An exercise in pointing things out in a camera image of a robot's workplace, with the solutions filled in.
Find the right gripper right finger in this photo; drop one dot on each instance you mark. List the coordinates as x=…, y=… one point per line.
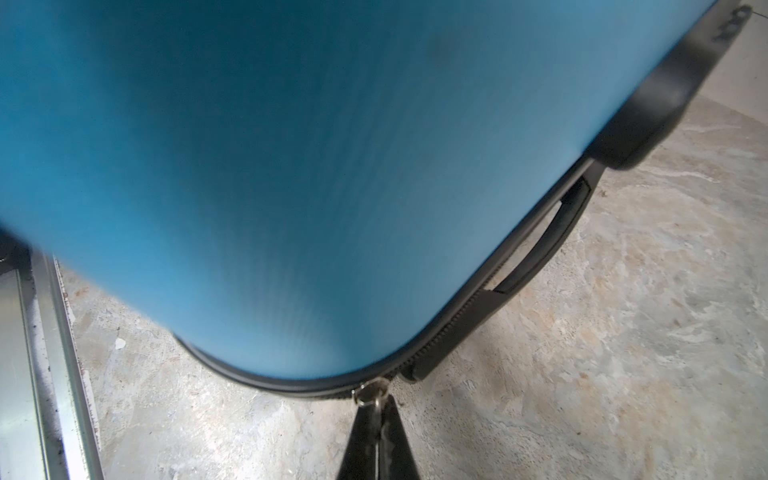
x=396, y=460

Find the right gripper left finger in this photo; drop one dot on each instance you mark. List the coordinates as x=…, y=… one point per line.
x=360, y=459

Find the blue hard-shell suitcase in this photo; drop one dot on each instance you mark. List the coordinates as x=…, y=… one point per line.
x=313, y=194

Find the aluminium mounting rail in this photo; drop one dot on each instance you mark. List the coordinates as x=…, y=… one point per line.
x=47, y=430

